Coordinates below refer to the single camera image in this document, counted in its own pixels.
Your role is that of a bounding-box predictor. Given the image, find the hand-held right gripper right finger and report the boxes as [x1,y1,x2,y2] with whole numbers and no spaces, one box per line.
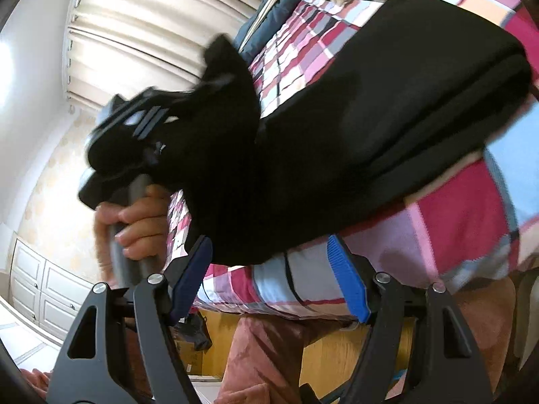
[326,234,494,404]

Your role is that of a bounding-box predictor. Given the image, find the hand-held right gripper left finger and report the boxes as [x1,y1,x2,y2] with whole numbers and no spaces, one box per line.
[45,236,213,404]

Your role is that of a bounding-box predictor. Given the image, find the black pants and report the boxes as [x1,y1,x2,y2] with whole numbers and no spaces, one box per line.
[166,0,532,266]

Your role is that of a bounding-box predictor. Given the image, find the person's left hand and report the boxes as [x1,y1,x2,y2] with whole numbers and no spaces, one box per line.
[93,184,171,268]

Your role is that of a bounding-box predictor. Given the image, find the dark shoe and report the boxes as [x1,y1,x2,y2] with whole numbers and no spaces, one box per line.
[175,313,213,352]

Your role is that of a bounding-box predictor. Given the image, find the plaid bed sheet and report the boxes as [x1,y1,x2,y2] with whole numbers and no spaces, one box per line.
[166,0,539,321]

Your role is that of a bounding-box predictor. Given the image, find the cream curtain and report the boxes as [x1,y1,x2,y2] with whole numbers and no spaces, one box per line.
[63,0,291,112]

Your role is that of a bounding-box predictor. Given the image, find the white cabinet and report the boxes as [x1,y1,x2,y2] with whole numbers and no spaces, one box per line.
[8,238,95,339]

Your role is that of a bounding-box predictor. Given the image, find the blue and beige duvet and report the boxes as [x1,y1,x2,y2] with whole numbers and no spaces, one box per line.
[233,0,310,57]

